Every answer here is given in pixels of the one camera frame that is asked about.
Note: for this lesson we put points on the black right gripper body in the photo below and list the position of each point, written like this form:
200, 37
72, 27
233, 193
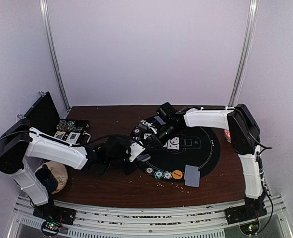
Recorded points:
161, 141

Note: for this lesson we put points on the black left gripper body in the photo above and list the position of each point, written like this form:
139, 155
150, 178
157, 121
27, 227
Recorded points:
114, 162

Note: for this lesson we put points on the single blue-backed playing card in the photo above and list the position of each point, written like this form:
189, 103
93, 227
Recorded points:
159, 120

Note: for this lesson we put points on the blue playing card deck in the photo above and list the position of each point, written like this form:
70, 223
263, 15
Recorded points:
143, 157

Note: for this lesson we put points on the five of diamonds card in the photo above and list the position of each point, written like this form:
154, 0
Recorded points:
174, 143

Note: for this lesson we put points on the blue green 50 chip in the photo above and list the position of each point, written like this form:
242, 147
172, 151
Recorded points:
158, 174
137, 131

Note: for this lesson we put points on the face-up playing card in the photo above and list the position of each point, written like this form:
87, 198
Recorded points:
146, 135

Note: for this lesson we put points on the yellow big blind button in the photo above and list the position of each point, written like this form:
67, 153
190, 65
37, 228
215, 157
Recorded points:
177, 174

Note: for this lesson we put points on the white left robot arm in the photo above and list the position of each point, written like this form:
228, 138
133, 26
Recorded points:
22, 141

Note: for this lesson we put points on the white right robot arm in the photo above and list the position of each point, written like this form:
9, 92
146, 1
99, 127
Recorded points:
238, 120

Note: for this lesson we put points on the round black poker mat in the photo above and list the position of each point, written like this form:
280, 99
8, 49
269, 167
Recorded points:
199, 146

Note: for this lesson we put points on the white playing card box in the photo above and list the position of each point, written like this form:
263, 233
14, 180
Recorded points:
73, 137

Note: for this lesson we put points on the chips row in case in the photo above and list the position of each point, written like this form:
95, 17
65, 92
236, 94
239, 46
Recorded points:
67, 126

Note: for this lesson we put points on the red white patterned bowl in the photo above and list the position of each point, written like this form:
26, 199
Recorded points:
227, 135

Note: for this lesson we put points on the blue-backed playing card box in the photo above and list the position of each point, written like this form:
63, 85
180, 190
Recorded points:
59, 135

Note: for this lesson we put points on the beige patterned plate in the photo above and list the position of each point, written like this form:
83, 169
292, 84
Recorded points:
60, 173

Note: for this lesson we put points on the dark blue mug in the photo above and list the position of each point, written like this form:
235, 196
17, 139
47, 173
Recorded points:
46, 178

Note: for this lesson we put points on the black poker set case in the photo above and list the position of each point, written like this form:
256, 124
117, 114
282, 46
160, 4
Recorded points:
44, 116

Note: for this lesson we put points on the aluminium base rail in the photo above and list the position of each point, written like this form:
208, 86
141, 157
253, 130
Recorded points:
206, 221

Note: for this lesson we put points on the aluminium frame post right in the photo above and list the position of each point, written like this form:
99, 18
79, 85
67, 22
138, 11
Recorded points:
246, 48

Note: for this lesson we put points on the aluminium frame post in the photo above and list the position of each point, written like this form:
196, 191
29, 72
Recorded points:
246, 48
53, 55

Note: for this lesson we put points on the aluminium frame post left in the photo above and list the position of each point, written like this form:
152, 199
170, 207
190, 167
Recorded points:
53, 55

